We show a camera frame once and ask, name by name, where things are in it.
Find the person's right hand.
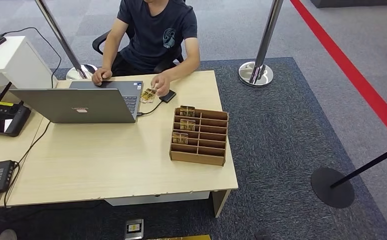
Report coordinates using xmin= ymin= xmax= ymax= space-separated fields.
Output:
xmin=91 ymin=67 xmax=114 ymax=87

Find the person's left hand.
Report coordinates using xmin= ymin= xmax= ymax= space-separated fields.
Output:
xmin=150 ymin=73 xmax=172 ymax=98

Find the person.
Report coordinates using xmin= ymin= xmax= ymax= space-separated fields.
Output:
xmin=91 ymin=0 xmax=201 ymax=98

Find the wooden slotted card holder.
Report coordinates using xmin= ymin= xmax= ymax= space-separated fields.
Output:
xmin=168 ymin=106 xmax=230 ymax=167

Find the small black external drive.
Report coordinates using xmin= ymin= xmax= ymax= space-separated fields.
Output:
xmin=158 ymin=89 xmax=177 ymax=104

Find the black office chair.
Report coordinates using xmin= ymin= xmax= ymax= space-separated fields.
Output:
xmin=92 ymin=29 xmax=185 ymax=74

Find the grey laptop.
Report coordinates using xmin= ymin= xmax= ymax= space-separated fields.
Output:
xmin=8 ymin=80 xmax=145 ymax=124

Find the white cabinet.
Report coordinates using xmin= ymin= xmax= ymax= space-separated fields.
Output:
xmin=0 ymin=35 xmax=59 ymax=90

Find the black remote controller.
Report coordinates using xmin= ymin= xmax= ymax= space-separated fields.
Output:
xmin=0 ymin=81 xmax=32 ymax=138

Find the dark grey carpet mat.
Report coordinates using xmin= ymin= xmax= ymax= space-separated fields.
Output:
xmin=0 ymin=56 xmax=387 ymax=240

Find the wooden desk side panel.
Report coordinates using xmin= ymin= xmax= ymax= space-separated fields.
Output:
xmin=211 ymin=189 xmax=232 ymax=219

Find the metal floor socket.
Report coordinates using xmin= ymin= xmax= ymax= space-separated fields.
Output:
xmin=124 ymin=218 xmax=145 ymax=240

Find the yellow floor strip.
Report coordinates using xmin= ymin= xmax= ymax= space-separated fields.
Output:
xmin=146 ymin=234 xmax=212 ymax=240

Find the grey round object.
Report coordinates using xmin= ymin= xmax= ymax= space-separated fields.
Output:
xmin=0 ymin=229 xmax=18 ymax=240

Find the red floor tape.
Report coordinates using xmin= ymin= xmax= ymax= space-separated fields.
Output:
xmin=289 ymin=0 xmax=387 ymax=149

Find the black drive cable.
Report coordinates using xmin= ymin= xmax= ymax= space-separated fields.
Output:
xmin=136 ymin=100 xmax=164 ymax=117

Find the chrome stanchion post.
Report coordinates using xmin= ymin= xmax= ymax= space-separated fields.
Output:
xmin=238 ymin=0 xmax=284 ymax=88
xmin=34 ymin=0 xmax=99 ymax=81

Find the black phone cable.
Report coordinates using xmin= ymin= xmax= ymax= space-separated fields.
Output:
xmin=0 ymin=26 xmax=63 ymax=89

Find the black laptop power cable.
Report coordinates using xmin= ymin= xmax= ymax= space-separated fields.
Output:
xmin=3 ymin=120 xmax=52 ymax=209

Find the black stanchion post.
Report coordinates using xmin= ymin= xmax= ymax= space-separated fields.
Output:
xmin=310 ymin=144 xmax=387 ymax=210

